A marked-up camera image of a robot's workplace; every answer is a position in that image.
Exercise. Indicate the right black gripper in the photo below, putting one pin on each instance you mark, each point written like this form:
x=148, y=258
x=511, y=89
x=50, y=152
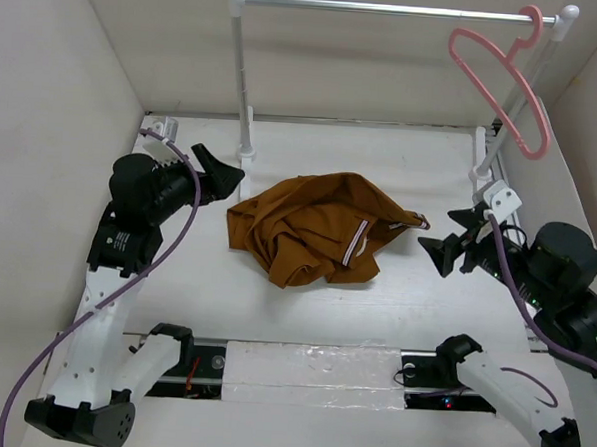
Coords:
x=442, y=252

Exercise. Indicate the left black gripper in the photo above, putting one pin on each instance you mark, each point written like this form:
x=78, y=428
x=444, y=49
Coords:
x=222, y=179

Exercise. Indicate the brown trousers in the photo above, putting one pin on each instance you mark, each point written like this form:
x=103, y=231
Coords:
x=311, y=227

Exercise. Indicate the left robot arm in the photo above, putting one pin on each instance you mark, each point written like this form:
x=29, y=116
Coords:
x=94, y=399

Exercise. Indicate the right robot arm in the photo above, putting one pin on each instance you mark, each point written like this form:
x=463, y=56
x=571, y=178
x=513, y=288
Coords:
x=550, y=280

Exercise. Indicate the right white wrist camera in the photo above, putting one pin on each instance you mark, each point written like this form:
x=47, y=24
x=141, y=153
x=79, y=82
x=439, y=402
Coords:
x=501, y=200

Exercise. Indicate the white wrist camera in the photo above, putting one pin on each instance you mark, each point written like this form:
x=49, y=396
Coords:
x=160, y=152
x=501, y=200

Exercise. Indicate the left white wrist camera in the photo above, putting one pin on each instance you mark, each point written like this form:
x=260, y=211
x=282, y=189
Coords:
x=160, y=152

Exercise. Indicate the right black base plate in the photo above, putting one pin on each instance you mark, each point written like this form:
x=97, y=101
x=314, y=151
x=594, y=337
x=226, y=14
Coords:
x=427, y=388

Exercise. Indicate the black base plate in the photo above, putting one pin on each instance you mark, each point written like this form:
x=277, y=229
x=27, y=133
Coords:
x=427, y=388
x=201, y=379

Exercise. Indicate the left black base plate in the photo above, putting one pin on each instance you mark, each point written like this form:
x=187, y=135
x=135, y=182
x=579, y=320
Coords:
x=201, y=379

